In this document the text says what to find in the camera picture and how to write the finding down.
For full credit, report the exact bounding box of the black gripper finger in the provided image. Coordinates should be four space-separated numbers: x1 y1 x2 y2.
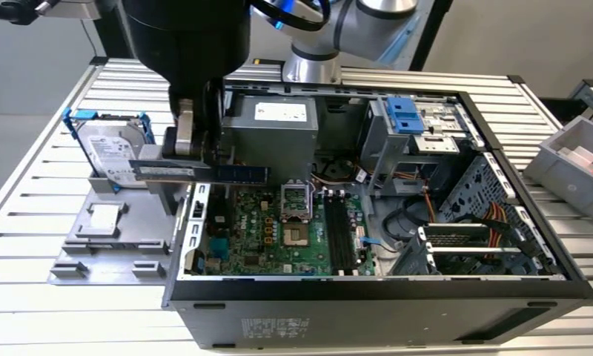
161 98 213 183
197 79 233 164

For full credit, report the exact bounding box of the dark RAM stick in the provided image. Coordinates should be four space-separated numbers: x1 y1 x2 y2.
128 159 272 185

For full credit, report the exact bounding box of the black RAM slot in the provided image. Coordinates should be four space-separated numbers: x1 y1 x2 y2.
339 188 361 277
324 188 348 277

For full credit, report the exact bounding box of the grey power supply unit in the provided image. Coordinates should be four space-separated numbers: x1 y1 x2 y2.
220 94 320 186

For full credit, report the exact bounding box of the silver hard disk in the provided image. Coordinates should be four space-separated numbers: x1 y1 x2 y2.
76 118 149 188

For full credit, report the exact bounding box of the blue disk carrier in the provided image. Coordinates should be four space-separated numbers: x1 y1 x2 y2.
61 109 155 194

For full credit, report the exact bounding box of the metal socket cover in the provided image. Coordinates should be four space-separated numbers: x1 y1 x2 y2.
280 179 312 223

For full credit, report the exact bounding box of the grey parts rack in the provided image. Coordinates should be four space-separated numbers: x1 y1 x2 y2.
48 144 193 286

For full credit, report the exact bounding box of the silver CPU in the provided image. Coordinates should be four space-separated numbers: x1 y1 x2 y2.
89 205 120 230

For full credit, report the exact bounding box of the round black speaker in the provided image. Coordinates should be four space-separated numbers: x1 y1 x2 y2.
324 158 360 183

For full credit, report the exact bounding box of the green motherboard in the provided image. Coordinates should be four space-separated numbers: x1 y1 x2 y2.
197 181 377 277

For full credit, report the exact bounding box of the CPU socket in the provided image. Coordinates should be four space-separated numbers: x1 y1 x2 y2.
281 221 312 248

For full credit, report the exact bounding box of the blue plastic drive latch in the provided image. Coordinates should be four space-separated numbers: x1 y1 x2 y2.
388 96 421 135

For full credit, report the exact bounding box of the black open PC case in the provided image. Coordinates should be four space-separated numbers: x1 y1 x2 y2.
160 77 593 352

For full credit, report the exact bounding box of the grey metal disk bay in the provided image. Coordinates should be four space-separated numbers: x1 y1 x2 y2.
389 222 560 277

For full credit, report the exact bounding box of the grey plastic bin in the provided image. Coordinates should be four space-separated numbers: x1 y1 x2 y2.
523 114 593 223

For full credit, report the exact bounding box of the white block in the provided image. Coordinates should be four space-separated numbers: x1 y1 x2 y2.
557 145 593 168

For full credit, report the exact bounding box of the black frame post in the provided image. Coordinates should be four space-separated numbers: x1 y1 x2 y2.
92 16 136 59
408 0 453 71

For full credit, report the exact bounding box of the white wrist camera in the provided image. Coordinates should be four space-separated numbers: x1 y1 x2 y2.
33 0 103 22

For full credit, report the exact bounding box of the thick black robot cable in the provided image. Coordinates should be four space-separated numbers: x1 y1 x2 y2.
0 0 333 33

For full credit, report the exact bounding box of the orange yellow wire bundle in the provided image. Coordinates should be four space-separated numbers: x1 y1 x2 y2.
481 202 513 263

